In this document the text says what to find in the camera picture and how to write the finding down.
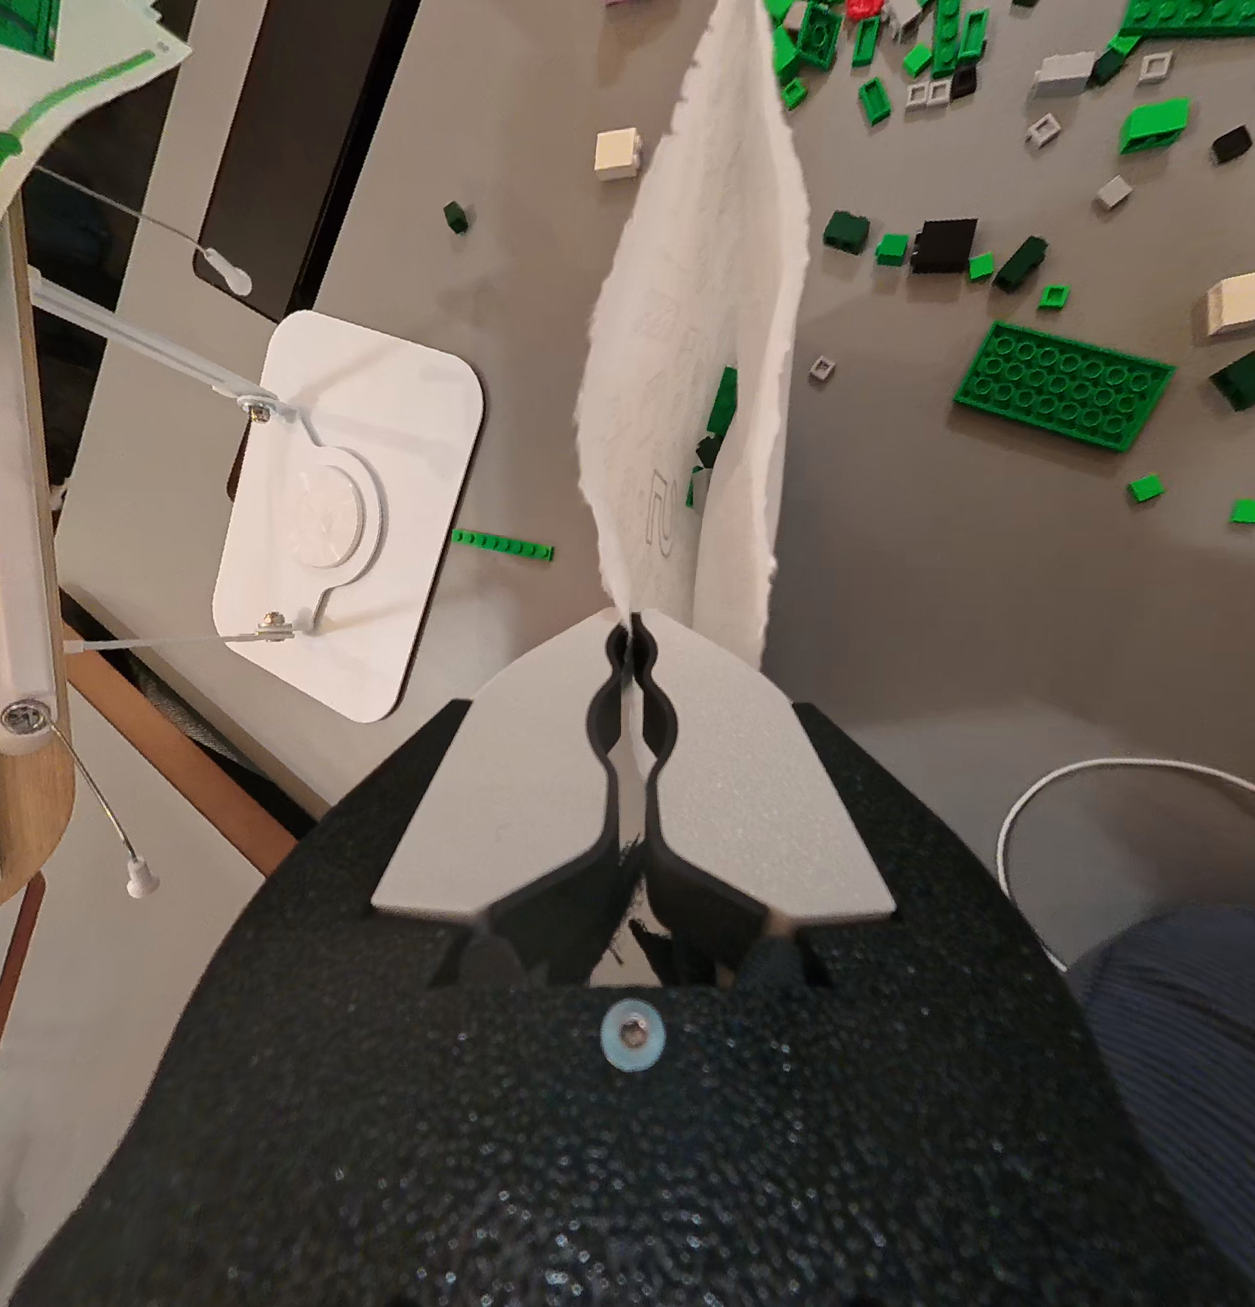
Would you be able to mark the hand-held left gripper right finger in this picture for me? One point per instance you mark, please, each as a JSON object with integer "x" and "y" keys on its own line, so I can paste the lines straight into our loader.
{"x": 771, "y": 807}

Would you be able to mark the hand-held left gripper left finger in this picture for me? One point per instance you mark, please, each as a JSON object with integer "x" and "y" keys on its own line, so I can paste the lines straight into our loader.
{"x": 506, "y": 807}

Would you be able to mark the dark green toy brick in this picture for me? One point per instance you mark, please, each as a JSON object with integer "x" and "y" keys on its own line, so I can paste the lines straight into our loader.
{"x": 707, "y": 450}
{"x": 456, "y": 218}

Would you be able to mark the white printed paper bag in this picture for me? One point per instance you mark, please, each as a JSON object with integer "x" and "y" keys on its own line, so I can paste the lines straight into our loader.
{"x": 710, "y": 256}

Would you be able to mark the toy brick instruction booklet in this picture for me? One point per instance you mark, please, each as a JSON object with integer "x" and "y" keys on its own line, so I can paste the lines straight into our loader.
{"x": 36, "y": 92}

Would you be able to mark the grey desk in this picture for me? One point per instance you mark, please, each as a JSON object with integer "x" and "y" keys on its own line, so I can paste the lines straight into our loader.
{"x": 516, "y": 409}

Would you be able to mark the wood-edged pale desk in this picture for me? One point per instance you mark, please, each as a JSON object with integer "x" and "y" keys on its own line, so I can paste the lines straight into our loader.
{"x": 128, "y": 970}

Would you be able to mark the long narrow green toy plate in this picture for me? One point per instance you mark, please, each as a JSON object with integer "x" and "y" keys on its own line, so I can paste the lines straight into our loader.
{"x": 503, "y": 546}

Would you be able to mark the grey felt divider strip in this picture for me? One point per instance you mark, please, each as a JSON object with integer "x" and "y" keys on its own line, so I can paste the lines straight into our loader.
{"x": 214, "y": 730}

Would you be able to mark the small grey toy brick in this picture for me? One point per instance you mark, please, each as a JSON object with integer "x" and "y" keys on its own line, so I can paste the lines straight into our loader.
{"x": 1116, "y": 191}
{"x": 700, "y": 488}

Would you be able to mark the person's trousered leg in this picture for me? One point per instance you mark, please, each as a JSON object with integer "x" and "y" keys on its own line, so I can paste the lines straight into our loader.
{"x": 1200, "y": 1073}

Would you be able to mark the large green toy plate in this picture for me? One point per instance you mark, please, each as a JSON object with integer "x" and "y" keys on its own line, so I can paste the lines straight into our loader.
{"x": 1200, "y": 15}
{"x": 1062, "y": 385}

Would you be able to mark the dark brown toy tile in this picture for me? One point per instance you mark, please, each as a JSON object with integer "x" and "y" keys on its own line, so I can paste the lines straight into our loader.
{"x": 945, "y": 245}

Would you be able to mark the white book stand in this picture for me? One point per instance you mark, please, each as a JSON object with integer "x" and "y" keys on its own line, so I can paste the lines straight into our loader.
{"x": 128, "y": 337}

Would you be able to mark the small white toy brick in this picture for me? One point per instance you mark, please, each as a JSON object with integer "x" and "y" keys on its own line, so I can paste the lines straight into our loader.
{"x": 618, "y": 154}

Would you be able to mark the large white toy brick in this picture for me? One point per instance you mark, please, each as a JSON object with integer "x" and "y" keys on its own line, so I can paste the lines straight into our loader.
{"x": 1246, "y": 304}

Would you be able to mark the green sloped toy brick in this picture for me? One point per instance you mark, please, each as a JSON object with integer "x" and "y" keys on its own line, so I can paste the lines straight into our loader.
{"x": 1154, "y": 124}

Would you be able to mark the pile of green toy bricks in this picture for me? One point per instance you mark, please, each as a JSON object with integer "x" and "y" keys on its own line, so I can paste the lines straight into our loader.
{"x": 945, "y": 41}

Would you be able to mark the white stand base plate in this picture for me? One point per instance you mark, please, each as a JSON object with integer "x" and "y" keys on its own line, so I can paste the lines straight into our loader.
{"x": 383, "y": 378}

